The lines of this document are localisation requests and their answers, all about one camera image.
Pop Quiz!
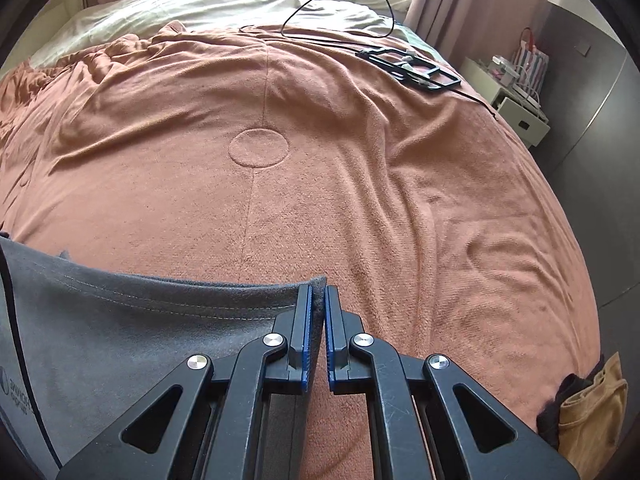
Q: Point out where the grey t-shirt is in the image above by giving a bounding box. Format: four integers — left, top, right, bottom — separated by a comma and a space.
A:
1, 240, 298, 479

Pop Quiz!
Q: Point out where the terracotta bed blanket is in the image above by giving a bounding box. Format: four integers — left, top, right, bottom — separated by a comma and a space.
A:
0, 20, 601, 480

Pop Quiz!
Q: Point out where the tan folded garment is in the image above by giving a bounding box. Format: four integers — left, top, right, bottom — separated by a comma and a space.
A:
536, 353, 628, 479

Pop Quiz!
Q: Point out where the white bedside drawer cabinet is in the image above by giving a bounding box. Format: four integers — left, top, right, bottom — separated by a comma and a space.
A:
460, 58, 550, 148

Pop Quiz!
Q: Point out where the striped paper bag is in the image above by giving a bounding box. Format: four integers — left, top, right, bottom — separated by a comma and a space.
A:
512, 27, 549, 101

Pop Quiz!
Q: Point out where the dark grey wardrobe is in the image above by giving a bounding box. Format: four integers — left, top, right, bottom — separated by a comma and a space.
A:
533, 6, 639, 306

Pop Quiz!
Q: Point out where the pink curtain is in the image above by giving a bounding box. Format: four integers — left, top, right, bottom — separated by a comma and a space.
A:
405, 0, 547, 67

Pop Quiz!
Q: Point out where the cream bed sheet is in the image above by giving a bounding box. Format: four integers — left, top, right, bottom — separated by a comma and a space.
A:
28, 0, 421, 67

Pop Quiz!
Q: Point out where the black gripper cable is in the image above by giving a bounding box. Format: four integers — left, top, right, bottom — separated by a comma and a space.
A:
0, 244, 64, 470

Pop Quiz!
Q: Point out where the black metal frame rack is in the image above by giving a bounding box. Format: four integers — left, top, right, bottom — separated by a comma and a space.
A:
356, 48, 461, 91

